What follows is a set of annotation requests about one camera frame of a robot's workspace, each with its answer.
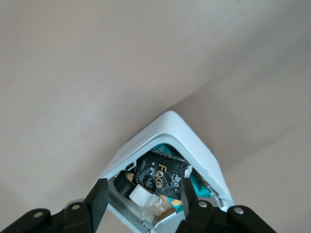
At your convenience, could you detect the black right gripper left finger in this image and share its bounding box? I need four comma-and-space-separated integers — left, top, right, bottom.
0, 178, 109, 233

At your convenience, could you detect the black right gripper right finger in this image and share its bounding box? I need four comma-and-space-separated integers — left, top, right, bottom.
176, 177, 276, 233

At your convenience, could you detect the black snack wrapper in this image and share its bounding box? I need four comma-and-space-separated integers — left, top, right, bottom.
134, 151, 193, 200

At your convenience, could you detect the white lidded trash bin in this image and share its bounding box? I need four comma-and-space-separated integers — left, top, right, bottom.
98, 110, 234, 233

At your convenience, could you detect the black round object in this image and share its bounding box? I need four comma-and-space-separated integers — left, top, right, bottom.
114, 173, 133, 198

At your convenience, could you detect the clear brownish plastic wrapper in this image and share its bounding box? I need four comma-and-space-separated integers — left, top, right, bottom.
139, 194, 176, 219

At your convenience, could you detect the brown table cover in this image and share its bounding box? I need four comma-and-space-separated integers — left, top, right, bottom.
0, 0, 311, 233

